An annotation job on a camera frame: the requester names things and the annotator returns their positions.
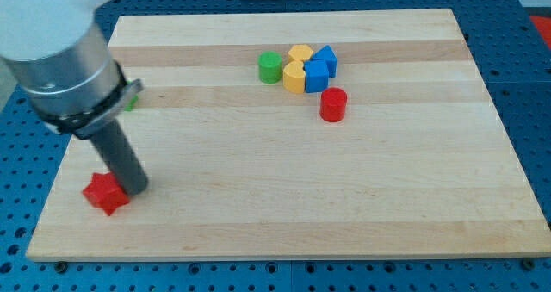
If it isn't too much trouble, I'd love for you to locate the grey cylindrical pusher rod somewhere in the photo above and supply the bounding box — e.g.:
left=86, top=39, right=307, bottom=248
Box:
left=90, top=120, right=149, bottom=196

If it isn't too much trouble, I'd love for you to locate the red cylinder block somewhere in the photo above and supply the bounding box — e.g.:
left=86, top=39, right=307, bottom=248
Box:
left=319, top=87, right=348, bottom=122

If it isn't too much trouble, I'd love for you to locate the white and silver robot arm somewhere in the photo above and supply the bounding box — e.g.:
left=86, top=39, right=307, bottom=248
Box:
left=1, top=0, right=148, bottom=196

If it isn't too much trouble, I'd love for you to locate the green block behind arm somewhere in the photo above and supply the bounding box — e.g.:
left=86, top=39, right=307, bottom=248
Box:
left=124, top=83, right=139, bottom=111

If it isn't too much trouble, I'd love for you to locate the red star block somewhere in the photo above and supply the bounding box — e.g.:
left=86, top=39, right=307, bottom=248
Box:
left=82, top=172, right=130, bottom=216

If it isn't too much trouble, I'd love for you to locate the green cylinder block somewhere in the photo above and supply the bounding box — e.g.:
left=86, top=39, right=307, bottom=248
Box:
left=257, top=51, right=282, bottom=84

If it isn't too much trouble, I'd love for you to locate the yellow heart block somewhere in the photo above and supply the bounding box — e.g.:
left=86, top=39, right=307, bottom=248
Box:
left=283, top=60, right=306, bottom=94

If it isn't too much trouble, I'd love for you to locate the yellow hexagon block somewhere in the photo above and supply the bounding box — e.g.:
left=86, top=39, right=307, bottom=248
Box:
left=288, top=44, right=314, bottom=62

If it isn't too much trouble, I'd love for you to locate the blue cube block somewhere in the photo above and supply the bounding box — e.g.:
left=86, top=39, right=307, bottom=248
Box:
left=304, top=60, right=329, bottom=93

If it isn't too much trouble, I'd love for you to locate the blue triangle block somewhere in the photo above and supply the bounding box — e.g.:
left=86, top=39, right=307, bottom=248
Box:
left=311, top=45, right=338, bottom=78

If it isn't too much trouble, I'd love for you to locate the wooden board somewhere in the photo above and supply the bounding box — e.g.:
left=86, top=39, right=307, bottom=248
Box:
left=27, top=9, right=550, bottom=262

